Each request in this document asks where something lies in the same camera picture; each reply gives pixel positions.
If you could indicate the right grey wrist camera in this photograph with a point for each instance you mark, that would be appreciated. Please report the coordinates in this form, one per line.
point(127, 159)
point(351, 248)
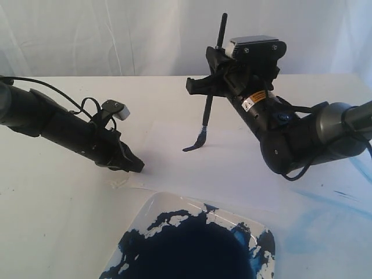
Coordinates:
point(255, 47)

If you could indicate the white paper sheet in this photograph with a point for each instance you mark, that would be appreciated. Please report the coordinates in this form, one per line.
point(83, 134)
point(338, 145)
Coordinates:
point(227, 169)

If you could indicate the black paintbrush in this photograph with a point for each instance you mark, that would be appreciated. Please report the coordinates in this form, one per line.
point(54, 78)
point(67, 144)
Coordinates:
point(208, 85)

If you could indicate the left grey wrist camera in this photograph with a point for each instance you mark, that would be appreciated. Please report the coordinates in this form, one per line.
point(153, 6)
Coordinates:
point(112, 108)

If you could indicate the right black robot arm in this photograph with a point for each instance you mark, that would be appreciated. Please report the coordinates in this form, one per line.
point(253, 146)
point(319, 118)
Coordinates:
point(290, 137)

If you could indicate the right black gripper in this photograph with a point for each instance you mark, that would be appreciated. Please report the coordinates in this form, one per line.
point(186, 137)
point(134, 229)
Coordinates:
point(248, 89)

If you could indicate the white square paint plate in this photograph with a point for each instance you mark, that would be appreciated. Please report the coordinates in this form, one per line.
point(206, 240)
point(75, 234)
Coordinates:
point(177, 237)

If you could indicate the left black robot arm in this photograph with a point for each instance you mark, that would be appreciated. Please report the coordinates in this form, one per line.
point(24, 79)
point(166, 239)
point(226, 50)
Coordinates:
point(34, 114)

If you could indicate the white backdrop curtain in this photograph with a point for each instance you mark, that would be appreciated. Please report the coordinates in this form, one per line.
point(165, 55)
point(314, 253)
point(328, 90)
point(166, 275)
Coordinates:
point(166, 38)

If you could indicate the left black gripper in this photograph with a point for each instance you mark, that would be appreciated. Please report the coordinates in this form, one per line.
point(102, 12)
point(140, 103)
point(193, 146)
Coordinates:
point(104, 148)

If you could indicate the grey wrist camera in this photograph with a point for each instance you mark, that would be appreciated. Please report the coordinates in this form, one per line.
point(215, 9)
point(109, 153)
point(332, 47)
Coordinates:
point(255, 47)
point(112, 108)

